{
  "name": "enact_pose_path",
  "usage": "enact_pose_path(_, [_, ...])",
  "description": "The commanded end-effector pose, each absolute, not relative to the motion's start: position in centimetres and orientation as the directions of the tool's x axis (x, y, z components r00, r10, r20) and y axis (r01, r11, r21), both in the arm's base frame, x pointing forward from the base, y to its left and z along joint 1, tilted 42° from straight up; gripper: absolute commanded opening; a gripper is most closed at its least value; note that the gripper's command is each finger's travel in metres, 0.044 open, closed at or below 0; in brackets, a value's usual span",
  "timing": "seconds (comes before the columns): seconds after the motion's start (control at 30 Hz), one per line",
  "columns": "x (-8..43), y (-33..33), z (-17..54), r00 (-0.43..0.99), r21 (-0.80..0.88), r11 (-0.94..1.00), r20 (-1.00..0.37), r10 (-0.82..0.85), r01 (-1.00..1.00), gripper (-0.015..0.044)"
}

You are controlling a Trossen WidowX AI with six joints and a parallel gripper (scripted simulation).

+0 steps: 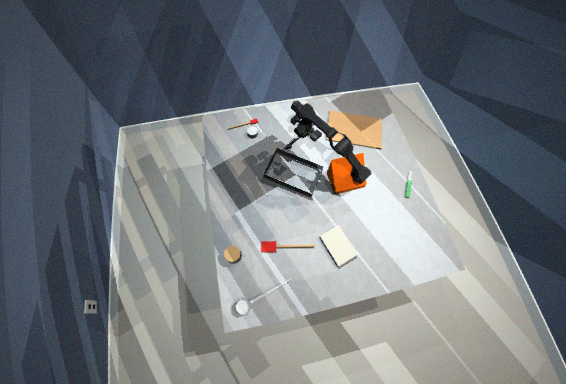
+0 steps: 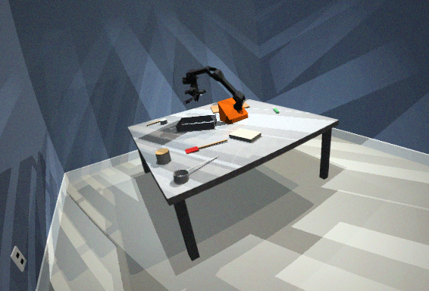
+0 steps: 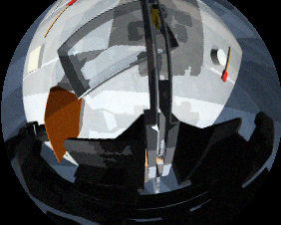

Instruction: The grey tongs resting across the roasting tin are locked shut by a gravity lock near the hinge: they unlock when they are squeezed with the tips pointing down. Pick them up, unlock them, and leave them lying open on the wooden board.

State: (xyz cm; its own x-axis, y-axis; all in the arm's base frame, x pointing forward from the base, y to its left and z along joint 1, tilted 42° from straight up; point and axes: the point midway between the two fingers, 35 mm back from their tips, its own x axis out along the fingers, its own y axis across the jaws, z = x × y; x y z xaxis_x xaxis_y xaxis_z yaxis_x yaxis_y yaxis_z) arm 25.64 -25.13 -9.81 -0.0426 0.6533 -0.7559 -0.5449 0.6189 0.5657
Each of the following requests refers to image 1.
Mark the grey saucepan with long handle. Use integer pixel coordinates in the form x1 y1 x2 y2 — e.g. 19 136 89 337
236 278 293 316

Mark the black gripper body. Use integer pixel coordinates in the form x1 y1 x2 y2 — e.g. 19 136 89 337
290 115 322 142

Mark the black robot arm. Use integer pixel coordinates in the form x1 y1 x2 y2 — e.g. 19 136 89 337
291 100 372 185

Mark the dark grey cylinder with tan top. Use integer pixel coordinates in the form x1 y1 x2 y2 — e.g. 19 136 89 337
224 245 242 263

